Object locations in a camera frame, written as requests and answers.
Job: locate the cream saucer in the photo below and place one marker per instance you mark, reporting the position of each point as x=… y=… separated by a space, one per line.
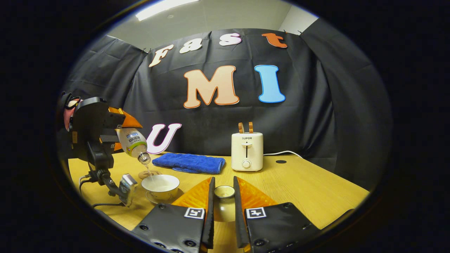
x=177 y=196

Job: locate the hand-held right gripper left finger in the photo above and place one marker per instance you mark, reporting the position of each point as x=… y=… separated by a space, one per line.
x=210 y=211

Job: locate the toast slice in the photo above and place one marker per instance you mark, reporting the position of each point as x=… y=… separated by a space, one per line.
x=241 y=128
x=250 y=127

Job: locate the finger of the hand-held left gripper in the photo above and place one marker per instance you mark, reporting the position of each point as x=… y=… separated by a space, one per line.
x=130 y=121
x=110 y=146

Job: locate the clear water bottle white label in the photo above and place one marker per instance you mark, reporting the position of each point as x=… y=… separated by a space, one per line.
x=133 y=142

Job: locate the black table grommet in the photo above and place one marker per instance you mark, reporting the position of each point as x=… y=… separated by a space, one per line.
x=281 y=162

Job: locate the blue towel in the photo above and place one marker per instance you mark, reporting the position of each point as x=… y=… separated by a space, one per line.
x=188 y=163

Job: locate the black backdrop cloth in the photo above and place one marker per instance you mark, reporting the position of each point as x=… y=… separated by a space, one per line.
x=316 y=105

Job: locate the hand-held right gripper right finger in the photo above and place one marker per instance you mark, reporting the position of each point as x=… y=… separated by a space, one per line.
x=238 y=211

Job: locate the cream teacup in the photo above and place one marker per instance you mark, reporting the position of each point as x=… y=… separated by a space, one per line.
x=160 y=188

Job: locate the cream toaster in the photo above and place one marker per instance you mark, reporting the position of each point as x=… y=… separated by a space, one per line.
x=246 y=151

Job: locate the round brown coaster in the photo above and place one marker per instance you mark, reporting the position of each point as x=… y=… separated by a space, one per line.
x=142 y=174

